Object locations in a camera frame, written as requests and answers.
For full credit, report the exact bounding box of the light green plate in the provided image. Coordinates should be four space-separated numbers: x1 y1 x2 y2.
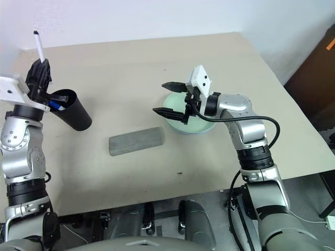
163 92 217 133

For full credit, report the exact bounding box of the black table frame bar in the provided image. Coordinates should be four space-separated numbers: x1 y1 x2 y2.
230 187 262 251

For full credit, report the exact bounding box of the white marker with black cap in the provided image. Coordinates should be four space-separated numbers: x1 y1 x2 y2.
32 29 46 64

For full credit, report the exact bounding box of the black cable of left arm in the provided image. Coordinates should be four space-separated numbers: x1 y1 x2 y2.
42 171 61 249

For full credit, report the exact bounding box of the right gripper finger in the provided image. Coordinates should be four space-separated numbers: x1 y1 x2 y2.
161 81 188 93
152 107 185 122

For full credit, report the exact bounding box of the black tapered pen cup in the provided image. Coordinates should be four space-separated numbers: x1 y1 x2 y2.
48 88 93 132

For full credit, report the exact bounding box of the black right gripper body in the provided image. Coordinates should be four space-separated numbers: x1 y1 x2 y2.
183 85 208 126

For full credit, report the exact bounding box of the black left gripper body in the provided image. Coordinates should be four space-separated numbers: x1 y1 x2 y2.
25 83 69 107

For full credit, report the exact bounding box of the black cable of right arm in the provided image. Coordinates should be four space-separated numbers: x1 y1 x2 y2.
194 108 281 251

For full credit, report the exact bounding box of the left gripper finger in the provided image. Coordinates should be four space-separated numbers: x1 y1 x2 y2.
39 59 54 87
25 61 41 87

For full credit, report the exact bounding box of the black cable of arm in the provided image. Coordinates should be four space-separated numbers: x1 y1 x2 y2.
194 108 281 251
42 171 61 249

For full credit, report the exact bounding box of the brown wooden cabinet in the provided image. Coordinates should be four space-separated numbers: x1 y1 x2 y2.
283 22 335 132

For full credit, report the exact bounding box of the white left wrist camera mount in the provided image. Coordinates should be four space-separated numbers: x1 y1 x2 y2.
0 75 51 113

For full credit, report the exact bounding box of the white power strip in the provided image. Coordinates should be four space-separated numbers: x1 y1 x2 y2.
323 216 335 231

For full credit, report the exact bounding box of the grey rounded robot shell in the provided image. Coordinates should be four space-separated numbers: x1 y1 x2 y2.
180 199 217 251
114 203 148 236

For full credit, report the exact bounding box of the grey robot torso top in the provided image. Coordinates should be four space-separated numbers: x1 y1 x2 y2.
64 234 210 251

